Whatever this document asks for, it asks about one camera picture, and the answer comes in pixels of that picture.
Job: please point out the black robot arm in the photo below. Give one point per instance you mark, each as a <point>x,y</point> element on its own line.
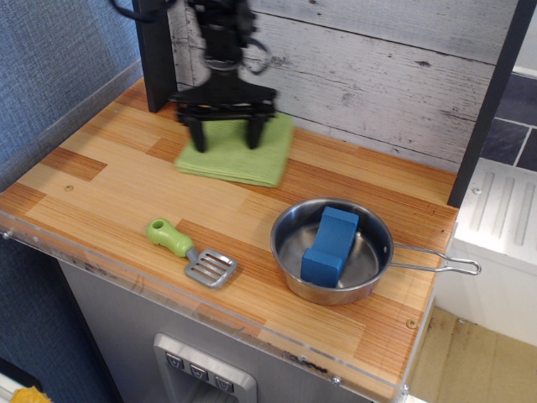
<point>227,28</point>

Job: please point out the blue wooden block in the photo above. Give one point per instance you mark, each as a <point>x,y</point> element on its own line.
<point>322,264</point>

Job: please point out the white ribbed sink drainer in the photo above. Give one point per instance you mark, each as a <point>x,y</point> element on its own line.
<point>498,213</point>

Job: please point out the yellow object at corner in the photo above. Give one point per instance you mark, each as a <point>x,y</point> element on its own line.
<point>29,395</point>

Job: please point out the green-handled toy spatula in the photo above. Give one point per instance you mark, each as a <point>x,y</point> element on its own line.
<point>208,267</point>

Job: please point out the green rag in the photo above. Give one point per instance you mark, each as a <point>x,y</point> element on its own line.
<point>228,157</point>

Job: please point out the silver dispenser panel with buttons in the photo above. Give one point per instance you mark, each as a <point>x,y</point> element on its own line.
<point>190,375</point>

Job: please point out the dark grey right post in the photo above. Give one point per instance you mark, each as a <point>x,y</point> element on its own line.
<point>508,55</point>

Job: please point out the silver pot with wire handle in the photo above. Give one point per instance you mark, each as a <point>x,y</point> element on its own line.
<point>372,253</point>

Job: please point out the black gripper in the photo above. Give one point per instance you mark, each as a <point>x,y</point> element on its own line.
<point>225,96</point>

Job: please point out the dark grey left post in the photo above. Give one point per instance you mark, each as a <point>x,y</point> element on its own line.
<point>154,41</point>

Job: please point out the dark grey post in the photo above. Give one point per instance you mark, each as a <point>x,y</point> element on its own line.
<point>508,55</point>
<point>154,41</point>

